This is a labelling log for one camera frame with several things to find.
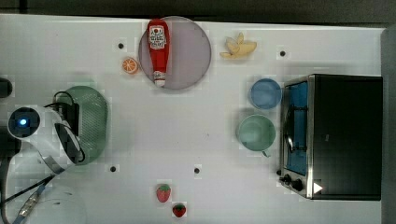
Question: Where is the light red strawberry toy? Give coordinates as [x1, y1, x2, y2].
[156, 184, 172, 203]

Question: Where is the red ketchup bottle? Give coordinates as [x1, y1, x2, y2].
[147, 19, 170, 87]

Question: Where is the black cylinder post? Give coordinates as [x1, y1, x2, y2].
[0, 77, 13, 98]

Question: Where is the black toaster oven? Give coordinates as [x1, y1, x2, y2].
[277, 74, 383, 201]

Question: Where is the green plastic strainer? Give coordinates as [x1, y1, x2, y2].
[57, 86, 108, 165]

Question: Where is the dark red strawberry toy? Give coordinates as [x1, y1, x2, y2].
[172, 203, 187, 217]

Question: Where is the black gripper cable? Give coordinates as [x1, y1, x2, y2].
[43, 91, 78, 110]

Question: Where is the lilac round plate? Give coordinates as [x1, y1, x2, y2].
[138, 16, 211, 90]

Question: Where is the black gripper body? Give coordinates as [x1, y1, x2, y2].
[60, 103, 79, 135]

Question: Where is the orange slice toy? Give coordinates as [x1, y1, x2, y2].
[121, 57, 139, 75]

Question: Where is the peeled banana toy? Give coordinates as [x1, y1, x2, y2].
[219, 33, 257, 59]

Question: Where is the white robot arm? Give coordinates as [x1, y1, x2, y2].
[1, 105, 86, 224]

